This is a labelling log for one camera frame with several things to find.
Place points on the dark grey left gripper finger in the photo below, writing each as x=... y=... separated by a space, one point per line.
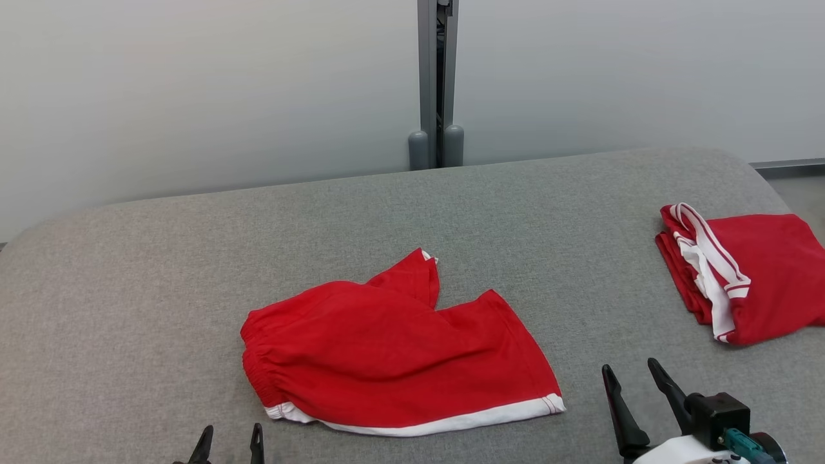
x=257 y=448
x=203 y=448

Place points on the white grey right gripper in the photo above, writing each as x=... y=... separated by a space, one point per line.
x=683 y=452

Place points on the red white basketball shorts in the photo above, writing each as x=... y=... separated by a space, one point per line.
x=387 y=354

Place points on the red white basketball jersey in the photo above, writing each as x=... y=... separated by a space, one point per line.
x=773 y=277

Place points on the grey wall baseboard strip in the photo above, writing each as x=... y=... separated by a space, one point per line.
x=789 y=167

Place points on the grey rounded post cap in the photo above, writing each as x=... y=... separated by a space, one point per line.
x=417 y=151
x=454 y=147

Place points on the grey partition post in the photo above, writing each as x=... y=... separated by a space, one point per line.
x=427 y=64

